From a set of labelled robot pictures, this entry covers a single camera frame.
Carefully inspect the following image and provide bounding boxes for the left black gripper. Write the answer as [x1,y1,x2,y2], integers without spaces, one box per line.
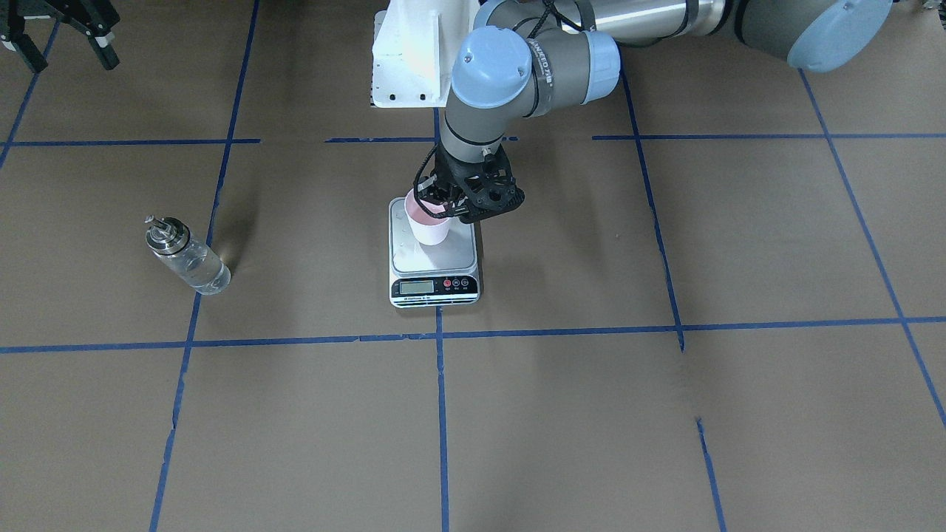
[417,144,511,218]

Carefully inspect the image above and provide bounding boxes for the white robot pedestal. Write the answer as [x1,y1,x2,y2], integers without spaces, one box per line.
[371,1,480,109]

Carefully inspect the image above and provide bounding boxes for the glass sauce bottle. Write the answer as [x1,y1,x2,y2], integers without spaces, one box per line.
[144,215,232,296]

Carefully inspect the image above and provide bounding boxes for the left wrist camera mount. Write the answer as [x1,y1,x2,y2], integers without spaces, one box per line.
[458,168,525,225]

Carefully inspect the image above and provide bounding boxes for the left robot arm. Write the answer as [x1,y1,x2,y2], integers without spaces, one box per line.
[409,1,892,225]

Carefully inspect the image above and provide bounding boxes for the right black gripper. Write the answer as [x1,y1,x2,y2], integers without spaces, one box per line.
[1,1,120,74]

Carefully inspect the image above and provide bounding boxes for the silver kitchen scale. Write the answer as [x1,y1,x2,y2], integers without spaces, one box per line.
[388,197,482,307]

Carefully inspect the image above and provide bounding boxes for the pink paper cup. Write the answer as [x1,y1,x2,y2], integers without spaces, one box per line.
[404,191,450,246]

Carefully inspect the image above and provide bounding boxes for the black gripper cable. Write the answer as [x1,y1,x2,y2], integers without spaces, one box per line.
[412,144,444,211]

